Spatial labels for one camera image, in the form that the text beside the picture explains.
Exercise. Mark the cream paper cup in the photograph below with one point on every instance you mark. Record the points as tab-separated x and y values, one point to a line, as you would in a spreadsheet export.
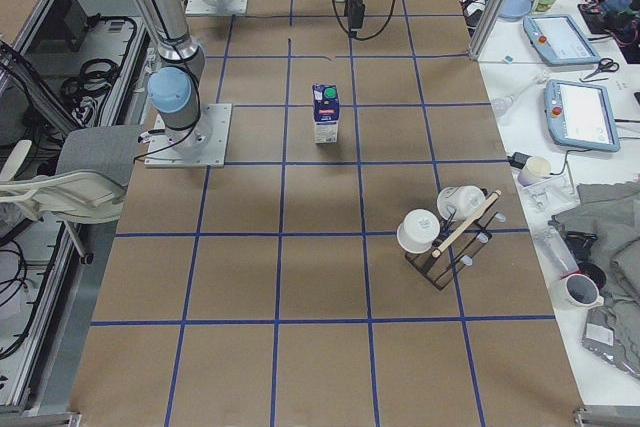
535	169

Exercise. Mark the white mug on rack front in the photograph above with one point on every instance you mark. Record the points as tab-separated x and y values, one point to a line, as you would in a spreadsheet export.
418	230

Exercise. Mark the light blue plate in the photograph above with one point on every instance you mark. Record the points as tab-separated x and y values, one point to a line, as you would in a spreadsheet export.
513	10

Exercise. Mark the white mug on rack back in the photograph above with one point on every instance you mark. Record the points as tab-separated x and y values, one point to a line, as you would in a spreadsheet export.
458	203

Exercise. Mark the white mug on rack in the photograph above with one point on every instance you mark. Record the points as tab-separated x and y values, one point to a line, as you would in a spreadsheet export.
458	203
418	230

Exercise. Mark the far teach pendant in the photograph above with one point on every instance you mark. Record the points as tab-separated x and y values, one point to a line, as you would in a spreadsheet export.
559	41

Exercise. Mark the teach pendant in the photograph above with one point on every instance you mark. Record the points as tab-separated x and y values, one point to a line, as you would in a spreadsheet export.
580	115
559	41

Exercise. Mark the black wire mug rack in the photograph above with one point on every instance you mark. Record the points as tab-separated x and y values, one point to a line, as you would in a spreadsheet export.
458	243

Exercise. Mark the white mug red rim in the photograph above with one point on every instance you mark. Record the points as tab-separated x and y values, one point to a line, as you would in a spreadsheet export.
575	291

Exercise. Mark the grey cloth pile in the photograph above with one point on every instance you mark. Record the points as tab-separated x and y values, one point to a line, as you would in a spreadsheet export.
611	213

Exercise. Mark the black scissors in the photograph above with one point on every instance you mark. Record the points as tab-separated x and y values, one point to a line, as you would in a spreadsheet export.
605	65

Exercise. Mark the white office chair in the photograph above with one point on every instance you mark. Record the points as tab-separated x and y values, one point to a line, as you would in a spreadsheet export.
90	181

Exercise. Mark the blue Pascal milk carton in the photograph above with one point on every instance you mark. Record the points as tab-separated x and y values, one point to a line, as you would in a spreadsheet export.
326	113

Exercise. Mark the near teach pendant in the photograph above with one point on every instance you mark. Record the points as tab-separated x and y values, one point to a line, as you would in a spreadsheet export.
580	115

